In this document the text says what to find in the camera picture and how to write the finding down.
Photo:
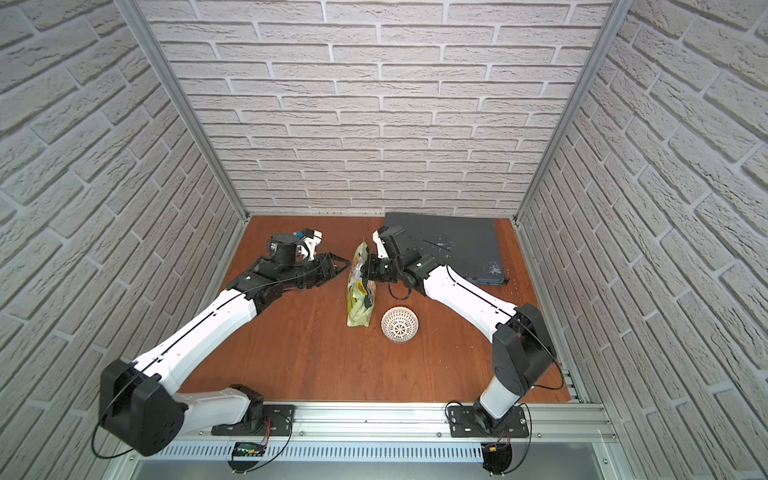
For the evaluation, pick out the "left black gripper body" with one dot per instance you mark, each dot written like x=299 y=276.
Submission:
x=321 y=268

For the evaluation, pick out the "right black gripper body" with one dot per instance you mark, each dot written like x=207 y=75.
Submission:
x=387 y=268

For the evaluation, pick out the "green oats bag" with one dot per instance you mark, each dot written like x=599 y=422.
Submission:
x=360 y=292

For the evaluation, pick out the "white lattice breakfast bowl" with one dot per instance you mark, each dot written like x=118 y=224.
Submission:
x=399 y=324

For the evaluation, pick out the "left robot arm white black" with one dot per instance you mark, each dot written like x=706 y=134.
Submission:
x=140 y=402

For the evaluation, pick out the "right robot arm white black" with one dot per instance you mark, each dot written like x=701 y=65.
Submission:
x=522 y=348

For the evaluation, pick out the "left controller board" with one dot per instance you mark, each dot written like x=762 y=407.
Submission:
x=245 y=457

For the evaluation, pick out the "controller board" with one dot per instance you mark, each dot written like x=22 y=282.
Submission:
x=497 y=457
x=245 y=457

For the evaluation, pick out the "right controller board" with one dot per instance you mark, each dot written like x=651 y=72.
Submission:
x=497 y=457

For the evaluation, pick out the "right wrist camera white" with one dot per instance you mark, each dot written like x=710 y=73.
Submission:
x=380 y=247

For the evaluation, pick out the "dark grey network switch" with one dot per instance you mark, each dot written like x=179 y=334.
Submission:
x=469 y=245

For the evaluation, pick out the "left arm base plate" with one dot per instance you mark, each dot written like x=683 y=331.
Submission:
x=258 y=421

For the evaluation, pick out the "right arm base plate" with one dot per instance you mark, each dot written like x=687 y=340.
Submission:
x=471 y=421

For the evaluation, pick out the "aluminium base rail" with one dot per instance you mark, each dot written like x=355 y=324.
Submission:
x=347 y=421

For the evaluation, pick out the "left aluminium frame post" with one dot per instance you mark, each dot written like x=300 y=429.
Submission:
x=141 y=29

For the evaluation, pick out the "aluminium frame post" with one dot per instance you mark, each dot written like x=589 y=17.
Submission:
x=141 y=29
x=606 y=36

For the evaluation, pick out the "right aluminium frame post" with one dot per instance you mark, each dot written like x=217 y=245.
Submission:
x=606 y=36

